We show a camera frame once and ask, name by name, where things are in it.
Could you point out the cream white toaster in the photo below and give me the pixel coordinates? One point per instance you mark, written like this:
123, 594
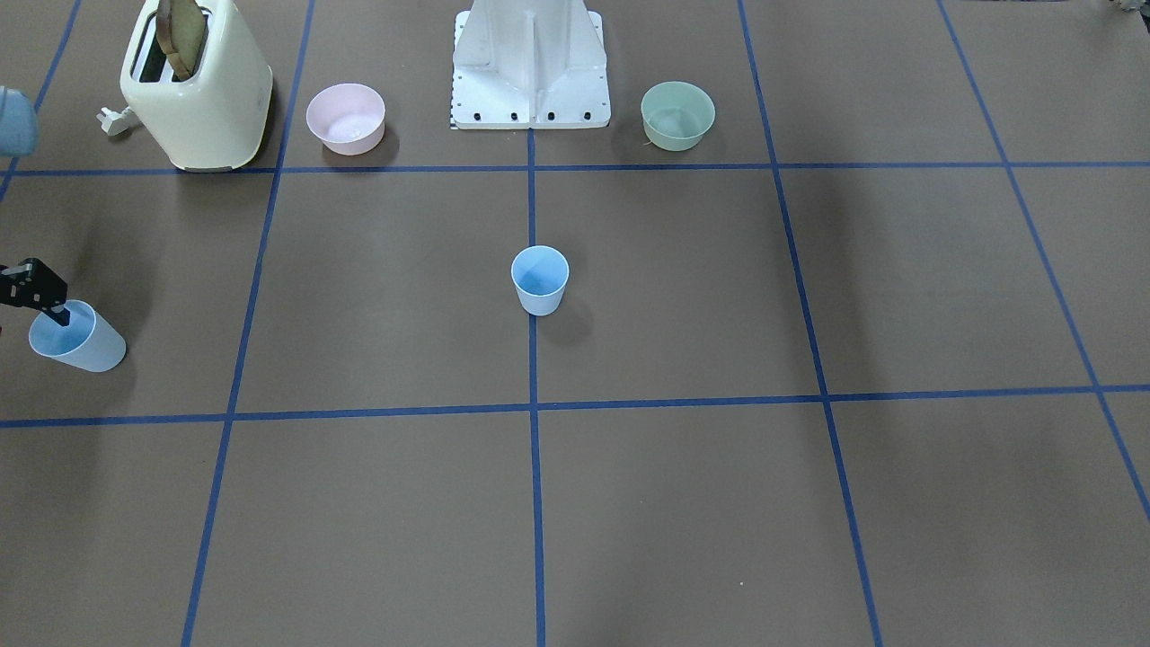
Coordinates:
215, 120

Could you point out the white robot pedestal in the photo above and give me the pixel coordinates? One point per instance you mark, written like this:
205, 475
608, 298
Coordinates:
529, 65

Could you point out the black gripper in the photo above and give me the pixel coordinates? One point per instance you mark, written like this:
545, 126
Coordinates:
31, 285

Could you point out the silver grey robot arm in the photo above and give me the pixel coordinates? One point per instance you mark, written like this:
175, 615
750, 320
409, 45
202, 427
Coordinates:
20, 129

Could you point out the white toaster plug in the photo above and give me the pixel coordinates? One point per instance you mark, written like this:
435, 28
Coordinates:
116, 123

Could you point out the green bowl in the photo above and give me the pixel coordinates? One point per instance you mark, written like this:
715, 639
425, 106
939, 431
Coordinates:
676, 115

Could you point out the pink bowl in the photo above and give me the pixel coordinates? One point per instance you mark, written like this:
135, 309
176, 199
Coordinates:
348, 118

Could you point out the light blue cup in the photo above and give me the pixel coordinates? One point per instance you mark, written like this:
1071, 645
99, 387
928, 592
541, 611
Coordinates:
87, 341
540, 275

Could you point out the brown toast slice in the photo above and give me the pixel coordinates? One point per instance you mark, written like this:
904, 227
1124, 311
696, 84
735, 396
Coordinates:
181, 33

